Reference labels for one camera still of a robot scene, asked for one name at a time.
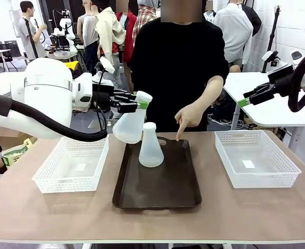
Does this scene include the whiteboard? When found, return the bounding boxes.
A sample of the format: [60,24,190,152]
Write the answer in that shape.
[8,10,22,38]

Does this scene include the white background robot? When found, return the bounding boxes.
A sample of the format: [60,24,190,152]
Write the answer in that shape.
[52,9,77,50]

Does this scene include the black office chairs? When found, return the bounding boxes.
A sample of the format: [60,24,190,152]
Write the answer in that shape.
[0,40,20,73]

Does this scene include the black hanging jacket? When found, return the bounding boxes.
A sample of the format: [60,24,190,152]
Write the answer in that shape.
[242,2,262,37]

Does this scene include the dark brown plastic tray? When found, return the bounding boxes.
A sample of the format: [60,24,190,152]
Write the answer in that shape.
[112,136,203,210]

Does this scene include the white perforated plastic basket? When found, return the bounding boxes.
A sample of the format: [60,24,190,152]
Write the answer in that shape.
[32,134,110,194]
[214,130,302,189]

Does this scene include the person in black shirt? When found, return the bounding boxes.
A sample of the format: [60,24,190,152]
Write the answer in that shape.
[130,0,230,133]

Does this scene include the mannequin with white tank top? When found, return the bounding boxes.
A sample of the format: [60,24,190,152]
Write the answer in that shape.
[76,0,100,76]

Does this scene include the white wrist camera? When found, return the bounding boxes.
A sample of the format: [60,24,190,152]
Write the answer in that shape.
[261,50,282,68]
[92,56,116,85]

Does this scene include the mannequin with white shirt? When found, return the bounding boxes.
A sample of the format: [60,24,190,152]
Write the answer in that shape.
[213,0,254,73]

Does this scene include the plaid shirt figure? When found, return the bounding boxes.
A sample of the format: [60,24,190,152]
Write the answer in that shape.
[132,0,161,39]

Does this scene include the person's left hand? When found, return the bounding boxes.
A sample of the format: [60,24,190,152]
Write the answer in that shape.
[174,105,205,142]

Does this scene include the black right arm cable sleeve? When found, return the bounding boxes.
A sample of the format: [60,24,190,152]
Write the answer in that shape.
[288,45,305,113]

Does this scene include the black arm cable sleeve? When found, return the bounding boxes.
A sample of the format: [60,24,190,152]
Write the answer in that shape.
[288,45,305,113]
[0,90,109,142]

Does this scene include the man in grey T-shirt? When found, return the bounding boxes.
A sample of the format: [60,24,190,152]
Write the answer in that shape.
[16,1,48,61]

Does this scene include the mannequin with cream jacket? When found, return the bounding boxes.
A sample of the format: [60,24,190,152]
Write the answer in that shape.
[95,0,127,89]

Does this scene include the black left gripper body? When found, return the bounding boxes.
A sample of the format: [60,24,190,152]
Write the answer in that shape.
[91,89,117,110]

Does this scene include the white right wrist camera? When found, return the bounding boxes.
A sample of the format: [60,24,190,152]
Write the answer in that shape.
[261,50,282,68]

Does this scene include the person in red jacket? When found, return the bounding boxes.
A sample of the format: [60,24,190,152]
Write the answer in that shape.
[115,0,138,94]

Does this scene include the person's left forearm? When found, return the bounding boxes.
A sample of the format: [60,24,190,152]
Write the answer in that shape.
[193,75,224,115]

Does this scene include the green and white bag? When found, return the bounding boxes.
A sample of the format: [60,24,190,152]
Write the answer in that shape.
[2,139,33,170]

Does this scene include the black left arm cable sleeve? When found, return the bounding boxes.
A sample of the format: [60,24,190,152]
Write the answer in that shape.
[0,90,109,142]

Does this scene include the black tripod stand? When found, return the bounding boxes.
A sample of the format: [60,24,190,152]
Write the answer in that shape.
[261,5,282,73]
[22,17,43,63]

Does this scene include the cardboard box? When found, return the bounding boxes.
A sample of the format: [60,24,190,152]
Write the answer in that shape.
[0,126,38,151]

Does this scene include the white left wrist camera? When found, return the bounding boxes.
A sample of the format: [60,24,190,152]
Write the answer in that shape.
[92,56,116,85]

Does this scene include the yellow garment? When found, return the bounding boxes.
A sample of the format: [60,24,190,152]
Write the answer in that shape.
[63,61,82,71]

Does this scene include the translucent plastic conical flask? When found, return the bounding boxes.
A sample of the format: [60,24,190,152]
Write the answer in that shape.
[112,90,153,145]
[138,122,165,168]

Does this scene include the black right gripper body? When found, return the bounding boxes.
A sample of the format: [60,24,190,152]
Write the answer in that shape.
[268,64,302,97]

